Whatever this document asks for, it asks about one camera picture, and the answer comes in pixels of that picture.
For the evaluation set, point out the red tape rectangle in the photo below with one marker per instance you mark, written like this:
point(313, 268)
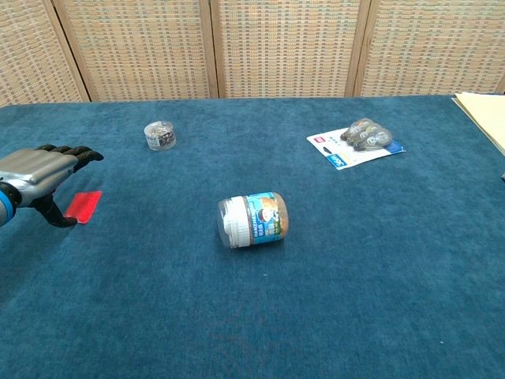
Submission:
point(87, 203)

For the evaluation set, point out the correction tape blister pack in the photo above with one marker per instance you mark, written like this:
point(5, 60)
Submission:
point(347, 152)

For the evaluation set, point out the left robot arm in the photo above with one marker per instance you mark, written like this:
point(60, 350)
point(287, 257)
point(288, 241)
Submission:
point(6, 205)

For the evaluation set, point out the cream paper folder stack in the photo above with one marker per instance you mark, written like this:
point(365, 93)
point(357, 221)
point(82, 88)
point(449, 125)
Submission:
point(487, 114)

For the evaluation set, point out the blue velvet table cloth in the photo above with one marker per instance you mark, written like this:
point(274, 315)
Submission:
point(252, 300)

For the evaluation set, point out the clear tub of binder clips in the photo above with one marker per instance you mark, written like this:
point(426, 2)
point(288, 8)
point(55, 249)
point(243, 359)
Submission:
point(159, 138)

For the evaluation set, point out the woven wooden folding screen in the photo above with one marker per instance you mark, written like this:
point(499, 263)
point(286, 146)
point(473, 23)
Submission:
point(284, 47)

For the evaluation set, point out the plastic jar with blue label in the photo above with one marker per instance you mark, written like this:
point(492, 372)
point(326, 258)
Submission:
point(252, 219)

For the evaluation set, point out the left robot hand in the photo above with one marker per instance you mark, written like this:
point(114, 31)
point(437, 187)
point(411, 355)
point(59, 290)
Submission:
point(35, 169)

